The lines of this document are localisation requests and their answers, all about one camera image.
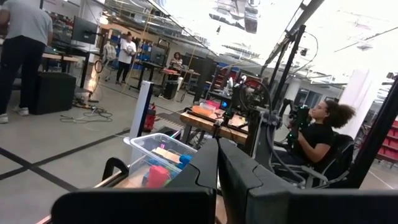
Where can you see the red canister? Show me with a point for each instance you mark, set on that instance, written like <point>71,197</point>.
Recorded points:
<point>150,119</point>

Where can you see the clear plastic bin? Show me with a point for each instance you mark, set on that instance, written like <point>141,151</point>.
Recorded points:
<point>140,152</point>

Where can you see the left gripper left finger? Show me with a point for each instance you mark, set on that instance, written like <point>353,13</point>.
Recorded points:
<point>155,205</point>

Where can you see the wooden workbench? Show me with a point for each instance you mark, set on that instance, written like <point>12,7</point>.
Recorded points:
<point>211,124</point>

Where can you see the wooden top desk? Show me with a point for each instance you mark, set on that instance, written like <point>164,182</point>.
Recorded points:
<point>60,57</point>

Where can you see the person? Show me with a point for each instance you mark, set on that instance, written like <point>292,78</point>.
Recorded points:
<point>126,53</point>
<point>23,46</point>
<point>176,60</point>
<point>317,137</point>

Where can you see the black office chair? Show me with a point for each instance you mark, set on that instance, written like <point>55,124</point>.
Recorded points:
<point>339,158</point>

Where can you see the black monitor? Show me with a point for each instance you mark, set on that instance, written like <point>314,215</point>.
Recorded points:
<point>84,30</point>

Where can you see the large red block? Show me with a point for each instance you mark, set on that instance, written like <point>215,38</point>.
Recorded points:
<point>158,176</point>

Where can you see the black rig posts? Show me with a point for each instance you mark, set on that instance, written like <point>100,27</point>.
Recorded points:
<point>289,62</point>

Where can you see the black cabinet box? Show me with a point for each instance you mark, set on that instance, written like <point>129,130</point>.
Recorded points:
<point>53,93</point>

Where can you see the red shelf bins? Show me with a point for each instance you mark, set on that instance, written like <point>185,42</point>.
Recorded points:
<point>388,140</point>

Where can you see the blue two-stud block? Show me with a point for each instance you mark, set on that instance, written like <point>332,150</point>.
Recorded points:
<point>184,160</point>

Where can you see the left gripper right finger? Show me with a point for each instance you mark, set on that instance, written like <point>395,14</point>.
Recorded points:
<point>280,205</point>

